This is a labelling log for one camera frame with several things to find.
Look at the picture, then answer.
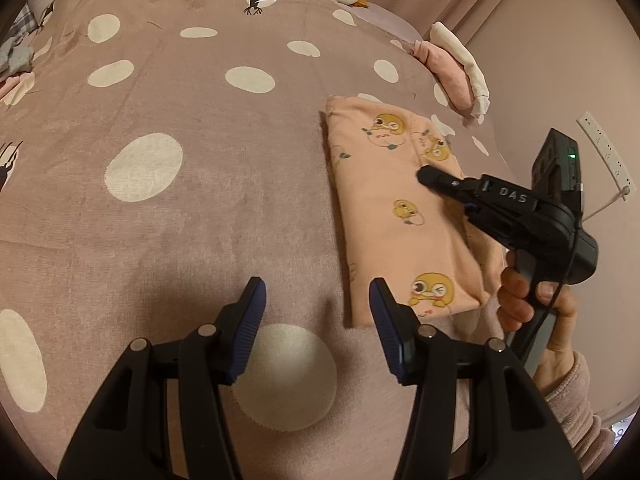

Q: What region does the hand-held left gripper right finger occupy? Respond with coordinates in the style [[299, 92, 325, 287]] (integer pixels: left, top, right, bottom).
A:
[[369, 277, 585, 480]]

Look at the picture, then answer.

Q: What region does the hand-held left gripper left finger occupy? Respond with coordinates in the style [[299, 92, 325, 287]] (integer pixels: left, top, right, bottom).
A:
[[57, 276, 267, 480]]

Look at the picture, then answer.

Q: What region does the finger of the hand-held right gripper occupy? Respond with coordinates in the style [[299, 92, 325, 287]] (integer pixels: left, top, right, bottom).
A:
[[416, 164, 482, 206]]

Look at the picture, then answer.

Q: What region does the peach chick print garment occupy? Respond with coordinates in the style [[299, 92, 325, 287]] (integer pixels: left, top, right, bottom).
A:
[[320, 94, 506, 330]]

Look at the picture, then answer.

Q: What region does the person's right forearm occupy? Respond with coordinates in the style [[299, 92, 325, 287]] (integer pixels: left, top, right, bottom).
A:
[[542, 352, 619, 462]]

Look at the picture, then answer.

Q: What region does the person's right hand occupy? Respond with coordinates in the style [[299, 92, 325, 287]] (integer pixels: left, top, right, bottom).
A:
[[496, 264, 579, 392]]

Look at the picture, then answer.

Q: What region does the white power strip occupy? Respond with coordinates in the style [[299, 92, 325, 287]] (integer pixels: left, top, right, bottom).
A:
[[576, 112, 635, 188]]

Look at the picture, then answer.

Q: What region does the pink folded cloth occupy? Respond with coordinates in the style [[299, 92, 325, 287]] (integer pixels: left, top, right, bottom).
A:
[[410, 39, 473, 111]]

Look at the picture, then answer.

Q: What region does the mauve polka dot bedsheet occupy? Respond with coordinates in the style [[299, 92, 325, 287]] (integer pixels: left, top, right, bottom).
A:
[[0, 0, 551, 480]]

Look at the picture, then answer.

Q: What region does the grey cloth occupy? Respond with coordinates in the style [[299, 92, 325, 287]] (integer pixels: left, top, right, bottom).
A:
[[0, 35, 36, 78]]

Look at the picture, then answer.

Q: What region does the white power cord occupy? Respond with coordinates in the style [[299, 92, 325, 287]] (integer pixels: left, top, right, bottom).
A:
[[582, 185, 632, 222]]

